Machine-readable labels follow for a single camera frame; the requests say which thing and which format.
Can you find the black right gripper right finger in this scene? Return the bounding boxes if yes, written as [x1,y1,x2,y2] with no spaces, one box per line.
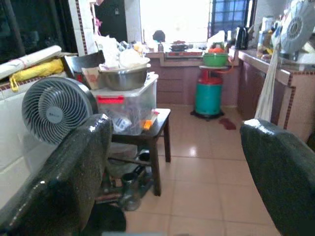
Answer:
[239,118,315,236]

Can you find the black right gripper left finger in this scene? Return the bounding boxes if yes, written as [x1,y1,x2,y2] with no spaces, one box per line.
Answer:
[0,113,113,236]

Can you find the grey floor fan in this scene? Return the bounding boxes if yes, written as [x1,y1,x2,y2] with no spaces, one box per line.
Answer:
[21,76,99,146]

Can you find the dark cup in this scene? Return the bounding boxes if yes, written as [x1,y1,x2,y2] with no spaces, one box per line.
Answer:
[121,172,136,189]

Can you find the dark red floor mat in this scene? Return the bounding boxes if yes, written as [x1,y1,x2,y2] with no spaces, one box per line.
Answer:
[219,118,237,130]

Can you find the white hanging cloth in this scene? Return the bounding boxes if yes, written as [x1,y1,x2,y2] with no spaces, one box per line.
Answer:
[254,41,282,121]

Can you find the orange white plastic tool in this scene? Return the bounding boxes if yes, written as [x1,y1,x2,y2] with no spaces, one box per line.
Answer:
[143,110,161,130]

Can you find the clear storage box red latch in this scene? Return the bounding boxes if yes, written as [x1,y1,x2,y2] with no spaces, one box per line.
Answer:
[91,72,159,137]

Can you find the brown cardboard box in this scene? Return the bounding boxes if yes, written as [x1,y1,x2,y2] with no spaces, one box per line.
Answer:
[81,66,102,90]

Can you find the yellow folded bag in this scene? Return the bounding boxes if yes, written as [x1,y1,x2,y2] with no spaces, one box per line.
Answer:
[9,58,65,93]

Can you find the dark wooden side table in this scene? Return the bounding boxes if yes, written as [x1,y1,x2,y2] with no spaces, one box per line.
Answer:
[107,108,172,197]

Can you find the teal gas cylinder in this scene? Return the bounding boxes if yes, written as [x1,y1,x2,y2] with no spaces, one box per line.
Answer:
[194,75,223,118]

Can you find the large steel basin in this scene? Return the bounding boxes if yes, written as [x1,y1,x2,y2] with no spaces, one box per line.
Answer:
[98,63,152,91]

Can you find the white paper roll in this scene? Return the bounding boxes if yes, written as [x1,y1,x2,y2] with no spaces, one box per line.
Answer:
[0,45,63,81]

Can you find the white round tray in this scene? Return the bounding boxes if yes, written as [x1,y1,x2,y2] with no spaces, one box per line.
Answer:
[198,64,230,70]

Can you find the white plastic bag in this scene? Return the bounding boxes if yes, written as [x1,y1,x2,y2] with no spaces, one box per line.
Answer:
[94,34,122,68]

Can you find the green plastic basin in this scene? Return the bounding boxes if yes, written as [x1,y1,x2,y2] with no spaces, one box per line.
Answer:
[202,52,229,67]

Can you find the black electric kettle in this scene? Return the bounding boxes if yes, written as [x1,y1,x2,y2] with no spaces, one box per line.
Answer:
[234,25,250,51]

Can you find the white plastic bottle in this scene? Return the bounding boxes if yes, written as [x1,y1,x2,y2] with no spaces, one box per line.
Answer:
[261,15,275,31]

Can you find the pink ribbon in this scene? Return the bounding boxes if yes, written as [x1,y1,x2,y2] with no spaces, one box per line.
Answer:
[94,18,103,35]

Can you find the gas stove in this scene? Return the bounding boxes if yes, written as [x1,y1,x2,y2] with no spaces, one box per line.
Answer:
[164,43,205,59]

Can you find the white wall fan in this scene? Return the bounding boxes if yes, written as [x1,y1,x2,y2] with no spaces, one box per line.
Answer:
[280,0,315,55]

